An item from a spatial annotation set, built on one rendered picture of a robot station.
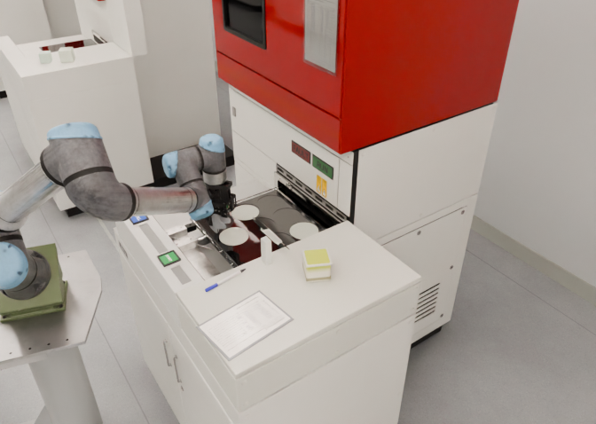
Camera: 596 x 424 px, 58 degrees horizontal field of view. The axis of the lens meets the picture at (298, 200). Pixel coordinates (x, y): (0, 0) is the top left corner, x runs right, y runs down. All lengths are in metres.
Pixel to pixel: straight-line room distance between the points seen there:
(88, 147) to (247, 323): 0.59
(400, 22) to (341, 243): 0.68
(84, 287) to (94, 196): 0.64
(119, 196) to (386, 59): 0.84
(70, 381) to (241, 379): 0.84
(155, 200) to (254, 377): 0.51
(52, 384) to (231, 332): 0.81
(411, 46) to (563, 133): 1.46
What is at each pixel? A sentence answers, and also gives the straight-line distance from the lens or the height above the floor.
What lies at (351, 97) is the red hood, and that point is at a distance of 1.59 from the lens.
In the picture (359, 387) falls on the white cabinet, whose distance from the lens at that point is 1.76.
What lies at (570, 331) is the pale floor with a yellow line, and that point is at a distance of 3.06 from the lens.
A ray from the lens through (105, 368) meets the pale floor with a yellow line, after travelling 2.74.
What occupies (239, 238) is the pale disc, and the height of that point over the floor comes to 0.90.
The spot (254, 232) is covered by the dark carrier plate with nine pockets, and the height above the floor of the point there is 0.90.
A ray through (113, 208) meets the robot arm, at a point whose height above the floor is 1.30.
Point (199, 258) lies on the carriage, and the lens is 1.80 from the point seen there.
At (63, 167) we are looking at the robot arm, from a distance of 1.34.
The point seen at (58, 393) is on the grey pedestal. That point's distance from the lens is 2.09.
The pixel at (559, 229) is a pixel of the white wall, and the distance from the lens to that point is 3.19.
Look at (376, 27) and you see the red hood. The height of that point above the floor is 1.59.
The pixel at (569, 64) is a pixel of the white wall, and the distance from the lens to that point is 2.91.
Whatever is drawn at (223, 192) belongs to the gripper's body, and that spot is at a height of 1.08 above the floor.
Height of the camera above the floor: 2.01
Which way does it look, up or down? 33 degrees down
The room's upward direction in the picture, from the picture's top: straight up
